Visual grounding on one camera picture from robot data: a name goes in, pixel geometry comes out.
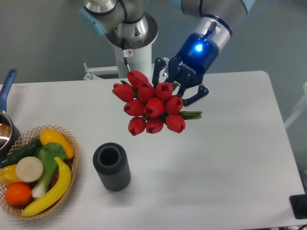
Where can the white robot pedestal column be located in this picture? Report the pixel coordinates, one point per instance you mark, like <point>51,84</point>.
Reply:
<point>134,59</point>

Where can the black device at edge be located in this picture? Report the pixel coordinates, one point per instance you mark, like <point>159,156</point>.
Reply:
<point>299,206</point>

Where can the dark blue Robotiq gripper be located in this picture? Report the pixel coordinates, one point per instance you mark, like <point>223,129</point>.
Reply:
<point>194,58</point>

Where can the green cucumber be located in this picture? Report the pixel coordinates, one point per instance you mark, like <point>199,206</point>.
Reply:
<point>27,150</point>

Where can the beige round radish slice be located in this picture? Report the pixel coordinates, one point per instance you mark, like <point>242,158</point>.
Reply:
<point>29,169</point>

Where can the blue handled steel pot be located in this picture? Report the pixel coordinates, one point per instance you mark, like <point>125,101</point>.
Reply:
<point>9,133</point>

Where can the red tulip bouquet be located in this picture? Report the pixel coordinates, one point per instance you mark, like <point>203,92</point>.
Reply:
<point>152,106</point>

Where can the white pedestal base frame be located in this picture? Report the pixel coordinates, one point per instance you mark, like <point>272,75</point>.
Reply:
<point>112,72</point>

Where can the yellow bell pepper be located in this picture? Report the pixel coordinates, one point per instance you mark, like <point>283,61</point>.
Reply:
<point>8,175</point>

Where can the yellow banana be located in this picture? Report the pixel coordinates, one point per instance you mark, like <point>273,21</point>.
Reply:
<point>54,194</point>

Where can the green bok choy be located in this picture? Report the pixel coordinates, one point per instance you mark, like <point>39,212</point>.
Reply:
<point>46,155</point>

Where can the orange fruit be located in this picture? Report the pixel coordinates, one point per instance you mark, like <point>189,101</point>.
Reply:
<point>18,194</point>

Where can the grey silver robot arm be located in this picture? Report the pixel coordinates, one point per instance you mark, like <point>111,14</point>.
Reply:
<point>131,31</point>

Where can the woven wicker basket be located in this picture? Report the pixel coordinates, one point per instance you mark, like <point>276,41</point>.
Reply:
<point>25,139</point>

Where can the dark grey ribbed vase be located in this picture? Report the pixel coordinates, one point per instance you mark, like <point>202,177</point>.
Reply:
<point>111,163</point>

